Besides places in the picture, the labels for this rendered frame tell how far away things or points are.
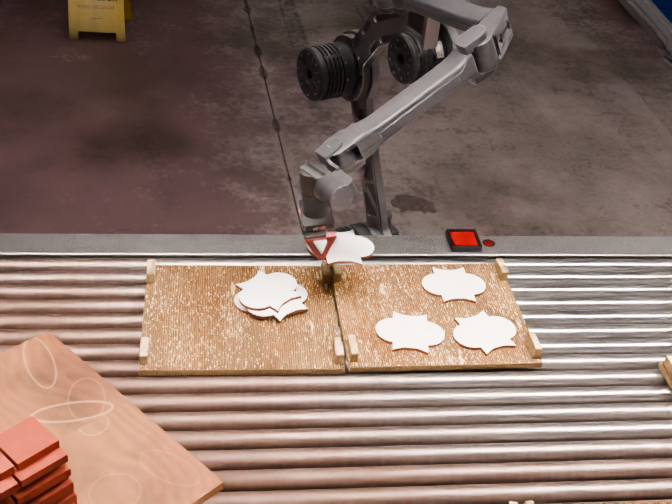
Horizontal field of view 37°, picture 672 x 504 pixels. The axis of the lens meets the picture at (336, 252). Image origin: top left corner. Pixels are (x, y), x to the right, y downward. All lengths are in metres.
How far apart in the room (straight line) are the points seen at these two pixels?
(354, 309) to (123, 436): 0.66
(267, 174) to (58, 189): 0.89
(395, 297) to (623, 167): 2.84
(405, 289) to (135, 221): 2.03
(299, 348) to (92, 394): 0.47
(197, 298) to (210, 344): 0.15
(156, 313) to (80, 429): 0.46
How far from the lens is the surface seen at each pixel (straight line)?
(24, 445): 1.51
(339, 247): 2.15
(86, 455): 1.72
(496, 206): 4.40
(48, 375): 1.86
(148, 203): 4.21
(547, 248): 2.52
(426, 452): 1.91
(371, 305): 2.19
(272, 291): 2.16
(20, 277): 2.30
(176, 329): 2.10
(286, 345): 2.07
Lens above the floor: 2.29
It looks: 35 degrees down
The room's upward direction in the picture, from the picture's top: 6 degrees clockwise
